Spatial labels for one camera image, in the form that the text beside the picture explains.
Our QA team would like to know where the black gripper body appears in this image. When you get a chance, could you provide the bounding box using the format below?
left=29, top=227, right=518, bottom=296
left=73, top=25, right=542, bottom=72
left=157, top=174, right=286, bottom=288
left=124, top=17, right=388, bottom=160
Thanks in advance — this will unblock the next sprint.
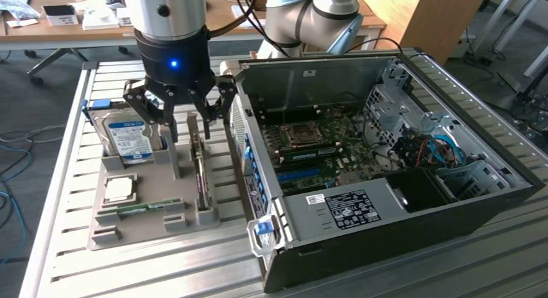
left=134, top=26, right=214, bottom=103

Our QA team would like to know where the green graphics card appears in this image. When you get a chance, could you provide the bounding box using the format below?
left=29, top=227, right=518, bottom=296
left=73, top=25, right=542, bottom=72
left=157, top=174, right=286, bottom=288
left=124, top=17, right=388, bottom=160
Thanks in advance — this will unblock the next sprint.
left=186, top=113, right=214, bottom=213

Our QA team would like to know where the hard disk with blue rails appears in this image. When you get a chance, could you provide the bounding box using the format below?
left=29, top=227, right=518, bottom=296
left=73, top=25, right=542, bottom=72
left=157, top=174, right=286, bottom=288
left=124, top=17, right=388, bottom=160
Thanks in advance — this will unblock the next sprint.
left=80, top=98, right=160, bottom=166

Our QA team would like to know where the small white box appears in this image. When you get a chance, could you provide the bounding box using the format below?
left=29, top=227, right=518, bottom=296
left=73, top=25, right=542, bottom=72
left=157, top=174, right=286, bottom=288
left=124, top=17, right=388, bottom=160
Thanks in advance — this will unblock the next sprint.
left=116, top=7, right=133, bottom=28

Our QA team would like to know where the white paper stack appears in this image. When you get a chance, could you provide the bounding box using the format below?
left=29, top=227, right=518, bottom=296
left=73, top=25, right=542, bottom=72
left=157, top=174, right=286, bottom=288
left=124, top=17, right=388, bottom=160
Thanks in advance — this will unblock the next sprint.
left=230, top=4, right=269, bottom=29

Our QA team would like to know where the flat white box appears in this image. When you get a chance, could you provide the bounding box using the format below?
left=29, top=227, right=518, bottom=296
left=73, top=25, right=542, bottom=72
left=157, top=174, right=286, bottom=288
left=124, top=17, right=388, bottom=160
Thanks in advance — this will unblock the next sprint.
left=81, top=7, right=120, bottom=31

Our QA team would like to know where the metal CPU socket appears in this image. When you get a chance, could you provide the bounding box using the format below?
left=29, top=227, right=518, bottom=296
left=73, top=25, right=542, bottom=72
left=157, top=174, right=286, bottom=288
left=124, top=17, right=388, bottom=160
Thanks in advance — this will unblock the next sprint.
left=280, top=122, right=326, bottom=148

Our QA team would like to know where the wooden desk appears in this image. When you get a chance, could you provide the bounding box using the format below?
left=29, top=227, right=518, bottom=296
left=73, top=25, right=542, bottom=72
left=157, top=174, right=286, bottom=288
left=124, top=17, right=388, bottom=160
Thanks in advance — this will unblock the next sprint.
left=0, top=0, right=389, bottom=51

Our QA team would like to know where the green RAM stick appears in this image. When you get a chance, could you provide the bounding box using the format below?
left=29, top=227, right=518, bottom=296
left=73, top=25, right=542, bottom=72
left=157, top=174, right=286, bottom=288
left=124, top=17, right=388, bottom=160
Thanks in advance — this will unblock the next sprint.
left=288, top=146, right=338, bottom=162
left=97, top=198, right=181, bottom=217

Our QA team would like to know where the silver CPU chip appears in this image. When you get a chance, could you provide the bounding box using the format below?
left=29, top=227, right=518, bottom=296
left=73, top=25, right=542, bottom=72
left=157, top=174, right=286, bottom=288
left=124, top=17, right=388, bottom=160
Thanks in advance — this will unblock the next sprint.
left=104, top=179, right=137, bottom=203

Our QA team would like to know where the white box with black top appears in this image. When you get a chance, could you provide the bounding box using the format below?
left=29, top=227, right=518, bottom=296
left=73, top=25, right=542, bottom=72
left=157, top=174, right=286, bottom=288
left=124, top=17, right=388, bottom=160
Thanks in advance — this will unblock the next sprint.
left=41, top=4, right=80, bottom=27

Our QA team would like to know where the blue expansion slot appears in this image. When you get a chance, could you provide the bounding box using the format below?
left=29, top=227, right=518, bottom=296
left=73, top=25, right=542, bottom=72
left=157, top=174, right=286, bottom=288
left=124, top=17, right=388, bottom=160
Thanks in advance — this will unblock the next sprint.
left=276, top=168, right=321, bottom=183

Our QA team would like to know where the grey parts rack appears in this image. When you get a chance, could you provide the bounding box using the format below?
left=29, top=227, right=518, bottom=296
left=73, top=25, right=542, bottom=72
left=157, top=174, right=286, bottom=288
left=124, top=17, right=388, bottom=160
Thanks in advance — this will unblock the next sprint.
left=85, top=113, right=222, bottom=252

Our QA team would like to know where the white label card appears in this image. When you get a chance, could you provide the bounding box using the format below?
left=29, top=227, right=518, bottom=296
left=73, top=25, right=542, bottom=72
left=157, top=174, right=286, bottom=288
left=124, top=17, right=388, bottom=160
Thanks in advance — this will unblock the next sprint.
left=5, top=18, right=40, bottom=28

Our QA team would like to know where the silver chipset heatsink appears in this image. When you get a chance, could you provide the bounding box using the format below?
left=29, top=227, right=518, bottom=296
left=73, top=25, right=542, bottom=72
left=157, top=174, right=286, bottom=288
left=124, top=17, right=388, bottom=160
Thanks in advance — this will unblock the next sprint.
left=337, top=173, right=365, bottom=187

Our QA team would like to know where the metal disk bay cage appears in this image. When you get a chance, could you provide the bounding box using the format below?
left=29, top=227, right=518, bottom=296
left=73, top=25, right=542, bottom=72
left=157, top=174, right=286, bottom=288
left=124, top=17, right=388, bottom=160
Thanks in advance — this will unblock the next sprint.
left=362, top=82, right=433, bottom=141

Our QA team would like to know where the clear plastic bag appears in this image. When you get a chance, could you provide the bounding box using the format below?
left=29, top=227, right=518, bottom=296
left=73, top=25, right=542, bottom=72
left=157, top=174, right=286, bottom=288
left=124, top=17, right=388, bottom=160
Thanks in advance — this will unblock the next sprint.
left=0, top=0, right=41, bottom=21

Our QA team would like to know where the silver power supply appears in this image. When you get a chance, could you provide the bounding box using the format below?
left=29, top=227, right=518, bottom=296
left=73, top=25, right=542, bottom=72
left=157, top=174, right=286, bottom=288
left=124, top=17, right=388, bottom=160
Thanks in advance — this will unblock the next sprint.
left=281, top=177, right=408, bottom=243

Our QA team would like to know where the wooden cabinet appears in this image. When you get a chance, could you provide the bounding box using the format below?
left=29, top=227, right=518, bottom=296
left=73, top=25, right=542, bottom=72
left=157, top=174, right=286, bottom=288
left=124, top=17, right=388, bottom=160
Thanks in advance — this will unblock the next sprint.
left=357, top=0, right=492, bottom=65

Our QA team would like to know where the black open PC case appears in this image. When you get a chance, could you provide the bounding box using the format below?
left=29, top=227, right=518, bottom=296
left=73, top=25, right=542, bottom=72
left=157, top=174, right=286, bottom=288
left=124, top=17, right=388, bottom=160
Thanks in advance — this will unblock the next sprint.
left=218, top=52, right=546, bottom=294

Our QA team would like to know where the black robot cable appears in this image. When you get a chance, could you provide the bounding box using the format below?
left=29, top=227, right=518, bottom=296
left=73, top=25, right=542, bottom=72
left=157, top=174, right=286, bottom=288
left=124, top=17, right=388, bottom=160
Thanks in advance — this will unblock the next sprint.
left=204, top=0, right=300, bottom=52

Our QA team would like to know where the blue floor cable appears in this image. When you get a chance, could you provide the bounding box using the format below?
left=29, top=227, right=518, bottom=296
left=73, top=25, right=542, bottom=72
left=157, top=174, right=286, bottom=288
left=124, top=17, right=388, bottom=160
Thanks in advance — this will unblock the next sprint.
left=0, top=140, right=33, bottom=265

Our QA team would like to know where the blue flat data cable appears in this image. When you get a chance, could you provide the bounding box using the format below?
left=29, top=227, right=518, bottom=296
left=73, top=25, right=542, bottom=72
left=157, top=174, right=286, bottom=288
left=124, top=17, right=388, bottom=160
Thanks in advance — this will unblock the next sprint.
left=432, top=134, right=466, bottom=166

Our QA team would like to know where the white desk frame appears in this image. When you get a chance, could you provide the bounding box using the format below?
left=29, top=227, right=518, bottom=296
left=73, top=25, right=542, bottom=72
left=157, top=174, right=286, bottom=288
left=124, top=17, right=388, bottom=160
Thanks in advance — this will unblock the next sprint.
left=465, top=0, right=548, bottom=78

